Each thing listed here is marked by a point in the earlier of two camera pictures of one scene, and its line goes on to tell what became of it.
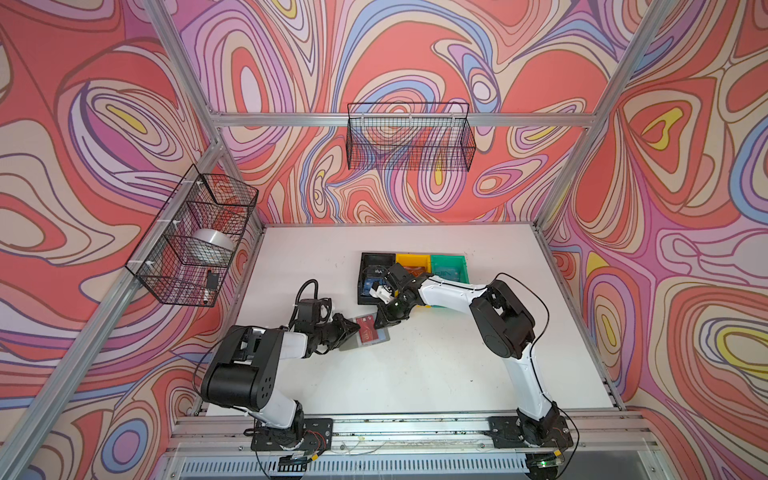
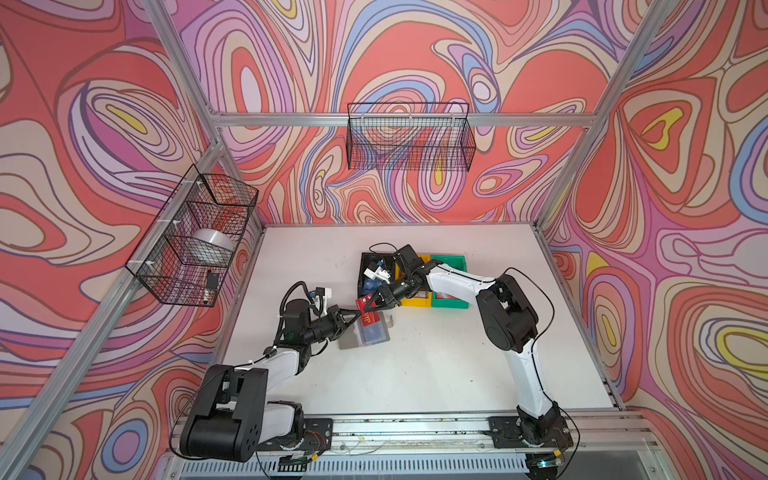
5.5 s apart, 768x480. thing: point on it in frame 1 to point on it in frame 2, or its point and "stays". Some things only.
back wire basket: [410, 136] stays
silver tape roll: [209, 247] stays
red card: [368, 331] to [369, 316]
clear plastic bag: [366, 334] stays
